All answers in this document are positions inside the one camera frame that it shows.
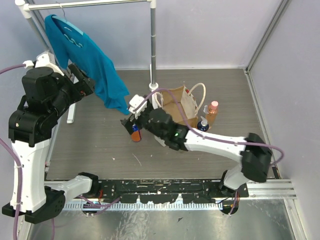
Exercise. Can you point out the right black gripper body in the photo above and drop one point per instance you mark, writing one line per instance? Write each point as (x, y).
(143, 120)

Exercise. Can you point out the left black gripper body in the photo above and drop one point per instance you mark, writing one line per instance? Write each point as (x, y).
(81, 81)

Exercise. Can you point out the orange bottle blue cap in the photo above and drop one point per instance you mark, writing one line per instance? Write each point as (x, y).
(136, 135)

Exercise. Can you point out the canvas burlap tote bag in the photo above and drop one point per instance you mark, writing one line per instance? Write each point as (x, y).
(186, 106)

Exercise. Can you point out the blue orange pump bottle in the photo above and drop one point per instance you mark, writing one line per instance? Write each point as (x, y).
(203, 124)

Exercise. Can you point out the pink cap peach bottle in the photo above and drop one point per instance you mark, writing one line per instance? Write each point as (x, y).
(211, 112)

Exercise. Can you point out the white bottle black cap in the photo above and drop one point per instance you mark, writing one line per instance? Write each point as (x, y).
(160, 141)

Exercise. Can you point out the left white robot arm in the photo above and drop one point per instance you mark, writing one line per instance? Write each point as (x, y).
(48, 95)

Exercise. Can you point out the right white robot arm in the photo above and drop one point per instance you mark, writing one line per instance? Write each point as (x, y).
(252, 155)

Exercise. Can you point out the teal cloth shirt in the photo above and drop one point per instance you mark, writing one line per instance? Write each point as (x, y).
(70, 44)

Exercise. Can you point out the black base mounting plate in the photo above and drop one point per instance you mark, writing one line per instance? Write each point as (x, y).
(159, 191)

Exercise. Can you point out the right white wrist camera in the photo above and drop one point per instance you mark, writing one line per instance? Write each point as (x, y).
(137, 105)

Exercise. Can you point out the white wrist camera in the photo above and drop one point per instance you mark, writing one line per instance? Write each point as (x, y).
(46, 59)
(137, 105)

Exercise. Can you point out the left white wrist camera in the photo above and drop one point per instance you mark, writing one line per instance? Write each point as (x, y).
(46, 59)

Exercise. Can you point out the aluminium frame rail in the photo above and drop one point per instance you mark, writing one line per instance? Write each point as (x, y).
(35, 194)

